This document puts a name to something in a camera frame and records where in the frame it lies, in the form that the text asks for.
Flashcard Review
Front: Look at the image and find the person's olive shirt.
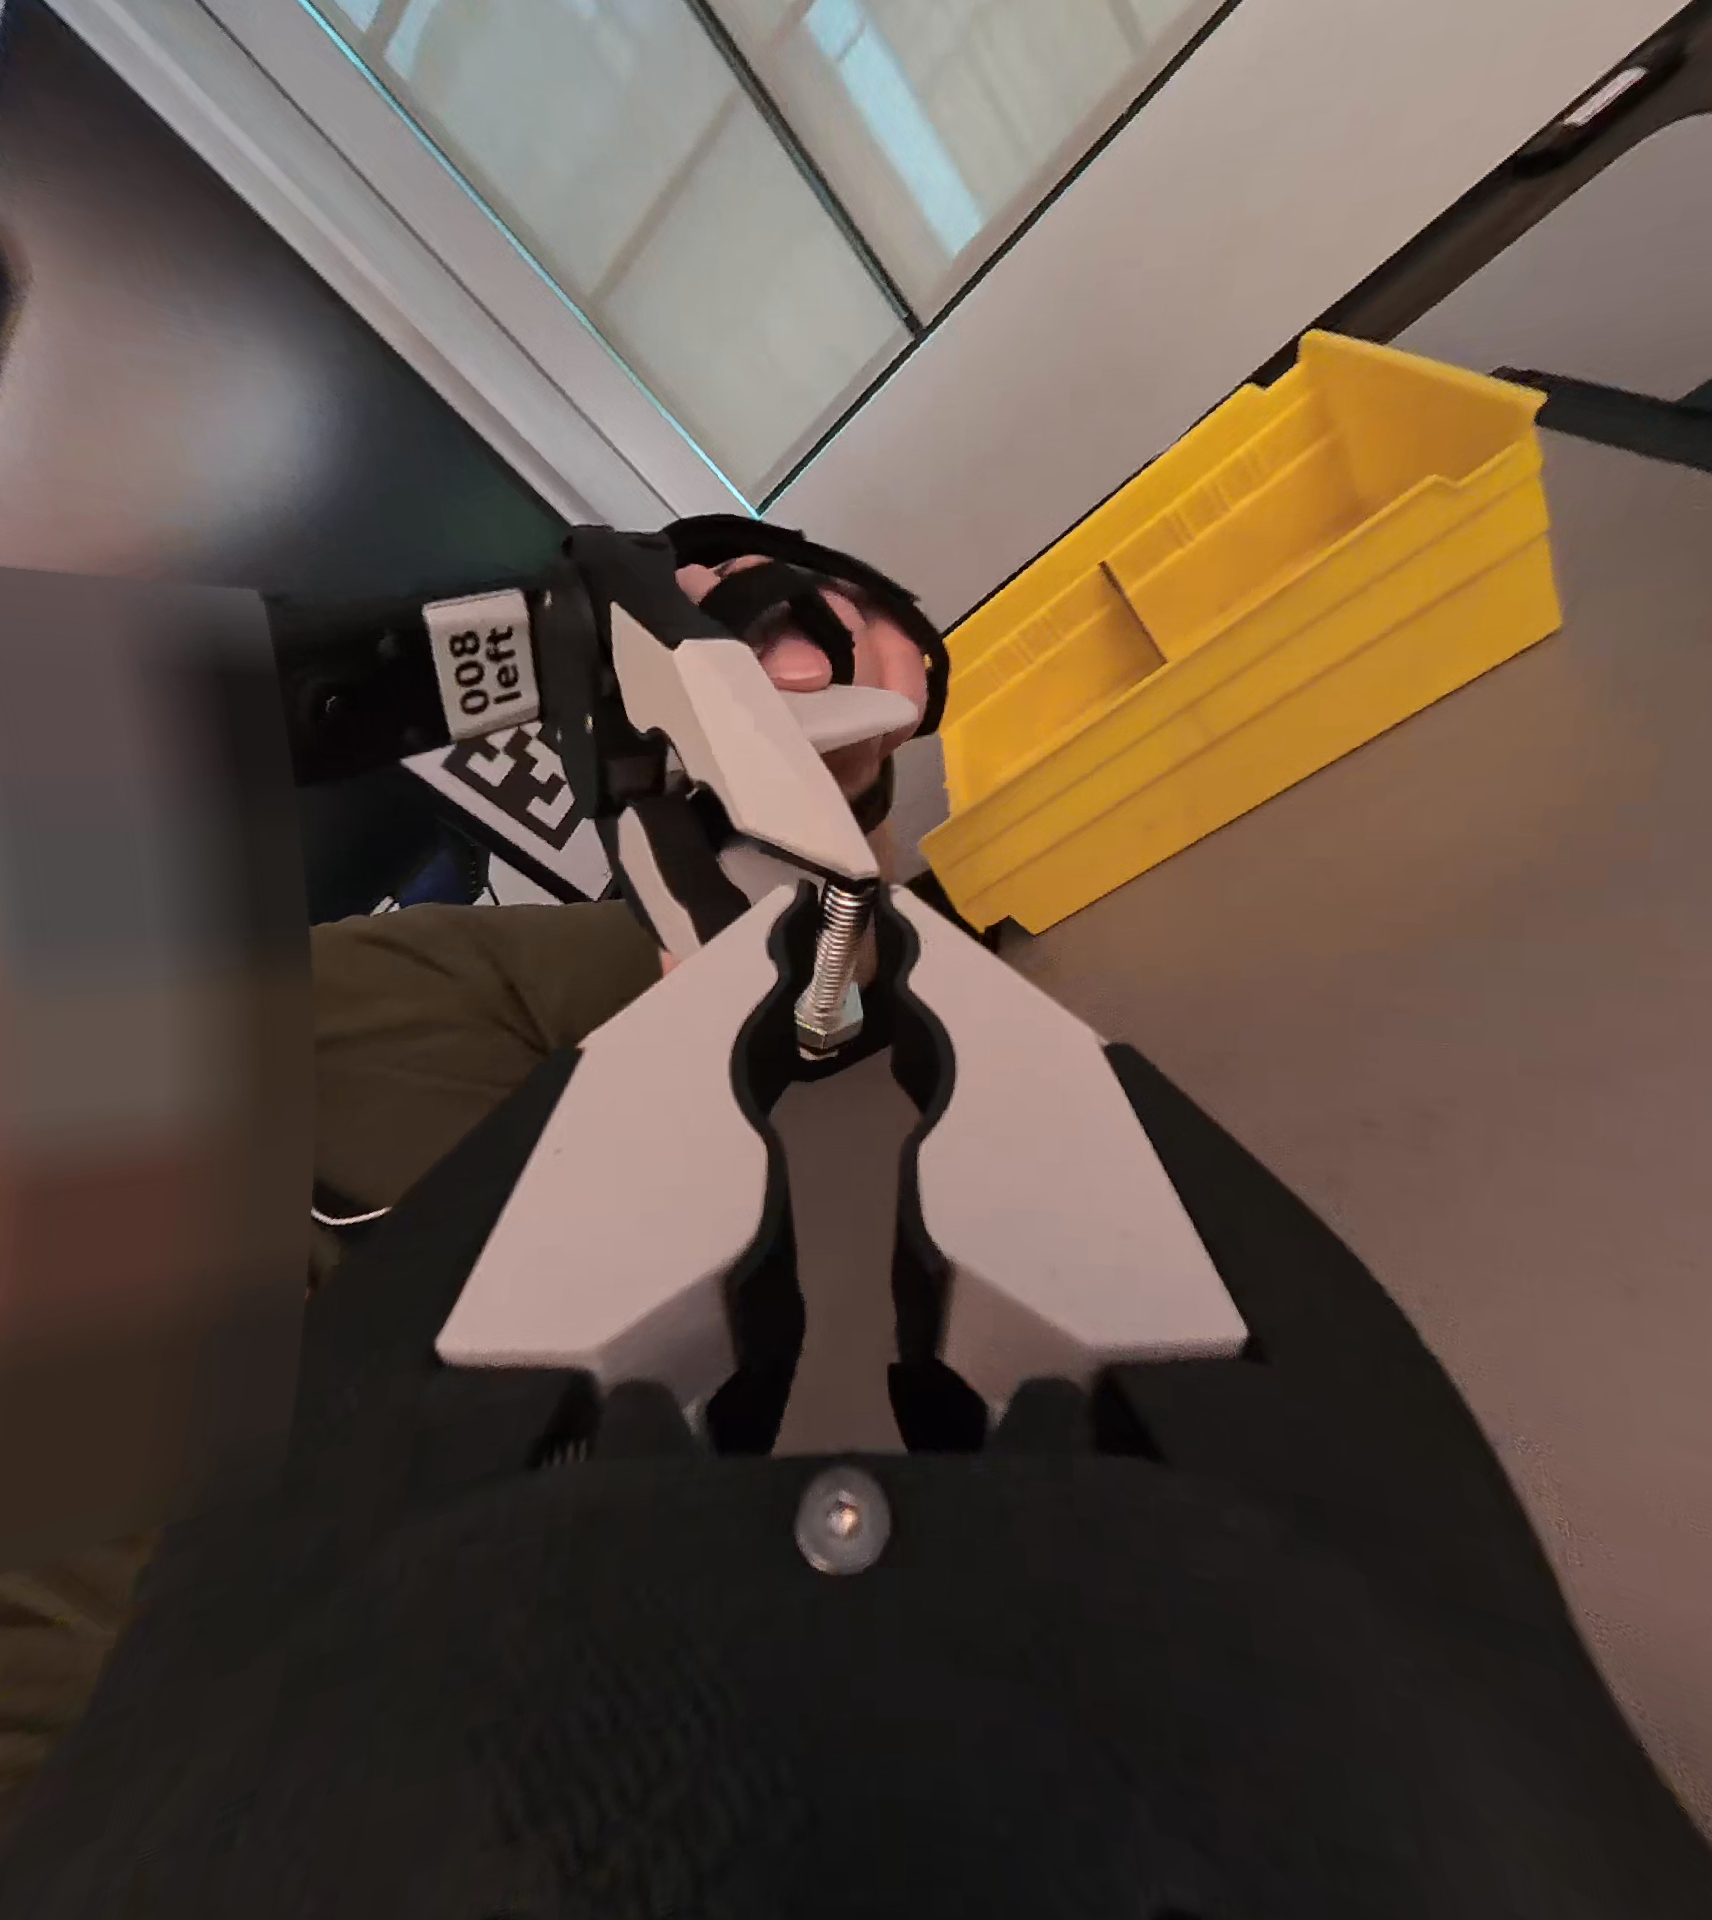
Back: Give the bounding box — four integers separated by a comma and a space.
306, 896, 685, 1203

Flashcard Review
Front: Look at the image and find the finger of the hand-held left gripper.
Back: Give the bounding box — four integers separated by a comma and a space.
609, 601, 883, 885
616, 791, 802, 980

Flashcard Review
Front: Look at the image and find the yellow bin with divider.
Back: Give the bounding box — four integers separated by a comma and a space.
921, 331, 1566, 935

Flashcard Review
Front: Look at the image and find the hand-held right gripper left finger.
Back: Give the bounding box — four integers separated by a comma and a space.
433, 882, 810, 1453

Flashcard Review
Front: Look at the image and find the silver hex bolt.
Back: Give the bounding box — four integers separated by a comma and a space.
791, 876, 887, 1064

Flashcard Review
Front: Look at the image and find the person's left hand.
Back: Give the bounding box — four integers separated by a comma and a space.
702, 556, 938, 821

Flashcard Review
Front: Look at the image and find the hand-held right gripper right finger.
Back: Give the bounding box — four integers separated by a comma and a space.
875, 882, 1251, 1453

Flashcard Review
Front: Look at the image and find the glass window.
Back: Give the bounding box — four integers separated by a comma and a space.
299, 0, 1235, 521

